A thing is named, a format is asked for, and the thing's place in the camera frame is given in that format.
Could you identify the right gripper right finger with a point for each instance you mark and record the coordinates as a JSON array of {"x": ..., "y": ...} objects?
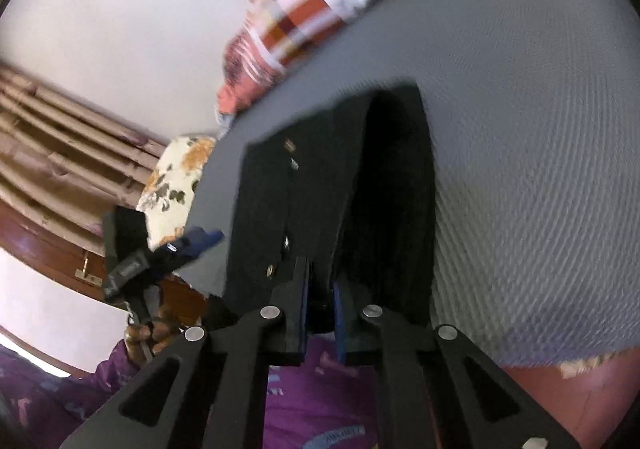
[{"x": 436, "y": 388}]

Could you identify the grey cloth under quilt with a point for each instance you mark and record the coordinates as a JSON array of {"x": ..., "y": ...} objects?
[{"x": 224, "y": 122}]

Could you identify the black pants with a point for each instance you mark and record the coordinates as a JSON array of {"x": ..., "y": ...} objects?
[{"x": 352, "y": 190}]

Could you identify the grey mesh bed mat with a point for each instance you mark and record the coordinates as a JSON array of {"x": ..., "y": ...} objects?
[{"x": 533, "y": 108}]

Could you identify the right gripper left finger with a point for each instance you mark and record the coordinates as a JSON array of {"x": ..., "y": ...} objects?
[{"x": 208, "y": 389}]

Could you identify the beige curtain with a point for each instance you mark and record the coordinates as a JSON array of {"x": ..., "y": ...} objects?
[{"x": 64, "y": 165}]

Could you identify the brown wooden bed frame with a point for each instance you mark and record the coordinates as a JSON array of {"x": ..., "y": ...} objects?
[{"x": 58, "y": 260}]

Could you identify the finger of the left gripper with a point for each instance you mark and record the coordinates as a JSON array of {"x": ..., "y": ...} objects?
[{"x": 202, "y": 238}]

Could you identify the person left hand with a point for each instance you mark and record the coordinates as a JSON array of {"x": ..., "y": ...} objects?
[{"x": 165, "y": 330}]

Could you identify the floral pillow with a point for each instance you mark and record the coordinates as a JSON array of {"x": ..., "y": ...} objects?
[{"x": 167, "y": 198}]

